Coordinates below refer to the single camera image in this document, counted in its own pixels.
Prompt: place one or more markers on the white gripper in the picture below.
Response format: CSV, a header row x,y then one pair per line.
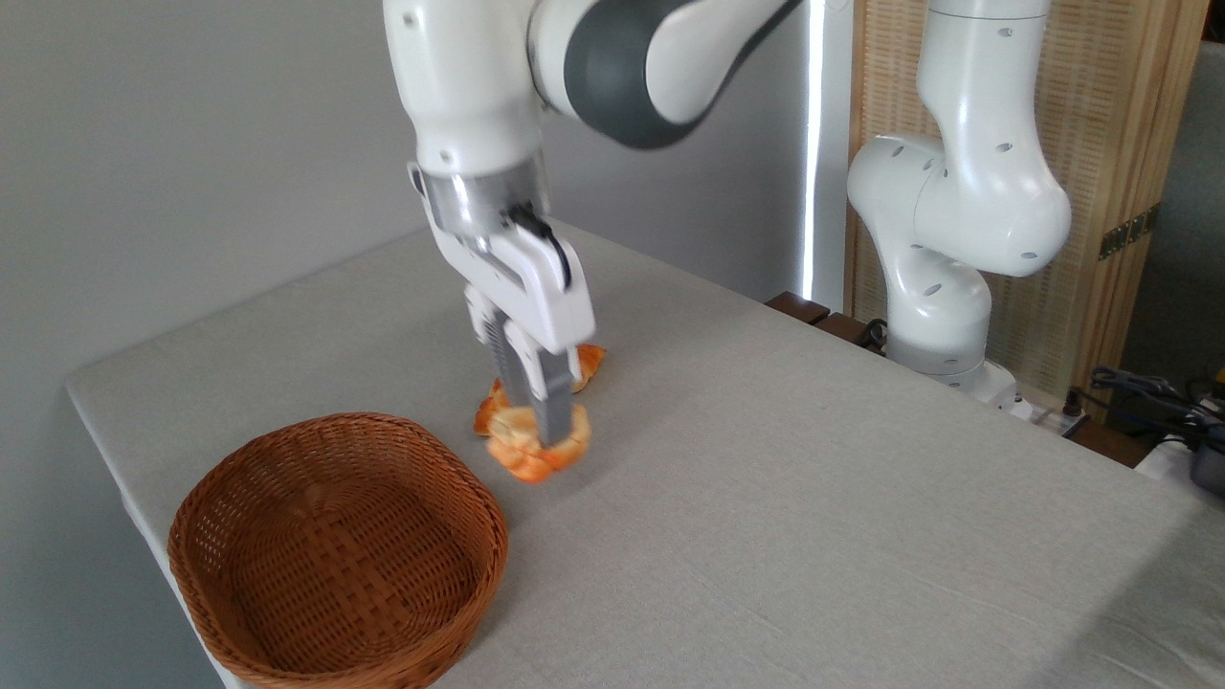
x,y
545,297

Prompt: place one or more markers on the round pale bread bun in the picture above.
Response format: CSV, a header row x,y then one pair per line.
x,y
522,455

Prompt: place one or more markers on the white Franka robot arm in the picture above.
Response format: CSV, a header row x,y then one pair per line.
x,y
967,191

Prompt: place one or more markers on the long braided bread loaf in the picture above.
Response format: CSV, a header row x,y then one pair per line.
x,y
590,362

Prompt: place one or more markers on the brown woven wicker basket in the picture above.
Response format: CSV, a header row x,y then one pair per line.
x,y
335,555

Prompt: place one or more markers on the dark brown wooden block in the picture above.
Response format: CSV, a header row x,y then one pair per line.
x,y
799,307
847,330

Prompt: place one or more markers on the grey tablecloth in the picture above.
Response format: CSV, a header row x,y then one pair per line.
x,y
813,498

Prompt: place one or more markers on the wooden rattan folding screen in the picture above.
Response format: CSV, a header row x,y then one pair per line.
x,y
1110,105

